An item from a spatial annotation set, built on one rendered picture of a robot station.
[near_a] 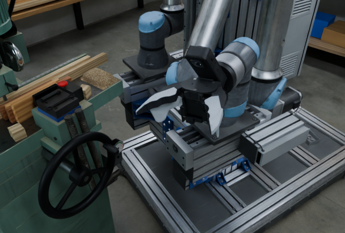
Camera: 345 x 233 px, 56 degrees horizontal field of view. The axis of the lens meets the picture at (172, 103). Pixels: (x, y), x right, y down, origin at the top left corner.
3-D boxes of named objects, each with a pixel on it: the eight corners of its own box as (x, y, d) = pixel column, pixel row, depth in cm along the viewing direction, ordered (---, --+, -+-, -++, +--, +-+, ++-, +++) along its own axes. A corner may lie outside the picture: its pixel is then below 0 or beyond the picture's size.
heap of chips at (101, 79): (103, 90, 122) (101, 81, 120) (78, 78, 128) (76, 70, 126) (119, 80, 128) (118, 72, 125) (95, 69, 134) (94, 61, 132)
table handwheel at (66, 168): (83, 229, 107) (23, 213, 83) (45, 199, 116) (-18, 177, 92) (131, 154, 115) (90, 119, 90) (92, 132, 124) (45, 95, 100)
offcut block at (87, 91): (83, 93, 120) (82, 83, 118) (92, 94, 119) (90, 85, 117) (78, 98, 117) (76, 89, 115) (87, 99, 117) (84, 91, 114)
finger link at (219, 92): (231, 114, 55) (221, 89, 63) (231, 106, 54) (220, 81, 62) (204, 117, 55) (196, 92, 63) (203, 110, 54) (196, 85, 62)
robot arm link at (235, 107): (211, 95, 91) (214, 61, 84) (249, 108, 86) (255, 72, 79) (198, 110, 85) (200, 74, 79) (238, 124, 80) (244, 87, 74)
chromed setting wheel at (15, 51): (22, 78, 118) (12, 46, 110) (3, 68, 124) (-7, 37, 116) (30, 74, 120) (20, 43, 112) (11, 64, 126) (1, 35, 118)
